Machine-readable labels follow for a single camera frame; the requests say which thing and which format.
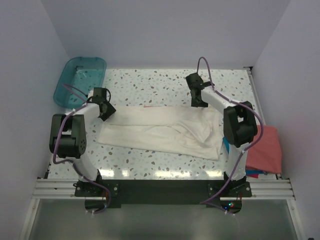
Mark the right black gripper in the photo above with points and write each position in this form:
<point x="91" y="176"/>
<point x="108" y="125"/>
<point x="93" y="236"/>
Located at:
<point x="197" y="100"/>

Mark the teal plastic bin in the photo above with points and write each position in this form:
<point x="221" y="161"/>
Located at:
<point x="79" y="76"/>

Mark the white t shirt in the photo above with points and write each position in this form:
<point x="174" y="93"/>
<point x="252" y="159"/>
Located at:
<point x="192" y="131"/>

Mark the aluminium extrusion rail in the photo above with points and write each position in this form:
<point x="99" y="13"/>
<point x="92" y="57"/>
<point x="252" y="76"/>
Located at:
<point x="261" y="189"/>

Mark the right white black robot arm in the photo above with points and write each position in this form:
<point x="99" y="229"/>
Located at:
<point x="239" y="128"/>

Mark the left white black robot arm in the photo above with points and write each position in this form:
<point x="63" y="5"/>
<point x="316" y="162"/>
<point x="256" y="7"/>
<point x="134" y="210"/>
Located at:
<point x="68" y="140"/>

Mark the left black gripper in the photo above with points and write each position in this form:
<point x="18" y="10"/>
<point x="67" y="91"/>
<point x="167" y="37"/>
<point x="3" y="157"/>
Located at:
<point x="108" y="111"/>

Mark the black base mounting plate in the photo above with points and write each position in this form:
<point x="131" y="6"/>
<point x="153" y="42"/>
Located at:
<point x="114" y="193"/>

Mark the blue folded t shirt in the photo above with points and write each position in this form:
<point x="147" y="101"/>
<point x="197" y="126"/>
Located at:
<point x="249" y="172"/>

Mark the pink folded t shirt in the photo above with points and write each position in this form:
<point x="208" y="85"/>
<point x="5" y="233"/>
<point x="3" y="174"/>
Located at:
<point x="266" y="155"/>

